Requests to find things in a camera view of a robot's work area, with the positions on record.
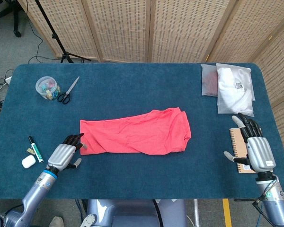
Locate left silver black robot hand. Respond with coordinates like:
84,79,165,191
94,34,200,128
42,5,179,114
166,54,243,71
47,132,88,171

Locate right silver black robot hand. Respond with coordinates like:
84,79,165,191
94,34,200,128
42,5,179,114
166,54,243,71
223,113,275,175

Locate red t-shirt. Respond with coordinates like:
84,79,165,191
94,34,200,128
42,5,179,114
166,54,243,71
80,107,192,156

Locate brown spiral notebook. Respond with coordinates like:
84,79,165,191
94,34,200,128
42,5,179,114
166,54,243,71
229,127,257,175

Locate white green marker pen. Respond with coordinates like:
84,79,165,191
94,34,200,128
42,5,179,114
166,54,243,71
28,136,44,164

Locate white earbuds case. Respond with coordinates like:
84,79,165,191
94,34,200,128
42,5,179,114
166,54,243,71
21,155,36,169

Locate bagged white garment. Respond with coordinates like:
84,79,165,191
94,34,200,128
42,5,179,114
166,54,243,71
216,62,256,118

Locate beige sneaker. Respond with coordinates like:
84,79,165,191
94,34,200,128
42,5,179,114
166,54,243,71
49,216,64,227

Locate clear jar of coloured clips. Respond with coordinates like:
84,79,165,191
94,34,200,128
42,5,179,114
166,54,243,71
35,76,61,101

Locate white metal table leg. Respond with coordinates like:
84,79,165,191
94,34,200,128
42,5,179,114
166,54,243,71
193,199,201,227

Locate frosted bag with dark-red garment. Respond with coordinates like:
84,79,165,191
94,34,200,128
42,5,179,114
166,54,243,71
200,64,220,97

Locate grey-blue robot torso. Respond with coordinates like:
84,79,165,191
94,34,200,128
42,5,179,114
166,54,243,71
81,199,187,227

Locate blue carpet table cover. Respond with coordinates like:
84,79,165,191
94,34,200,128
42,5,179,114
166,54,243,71
0,62,284,201

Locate black tripod stand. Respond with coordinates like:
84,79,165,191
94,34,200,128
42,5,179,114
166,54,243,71
34,0,92,64

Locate black office chair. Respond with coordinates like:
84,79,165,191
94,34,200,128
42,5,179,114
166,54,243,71
0,0,22,38

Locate black-handled scissors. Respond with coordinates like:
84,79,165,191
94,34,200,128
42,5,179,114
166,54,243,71
57,76,80,105

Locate thin black floor cable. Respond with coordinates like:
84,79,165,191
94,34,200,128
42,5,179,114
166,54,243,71
26,0,62,62

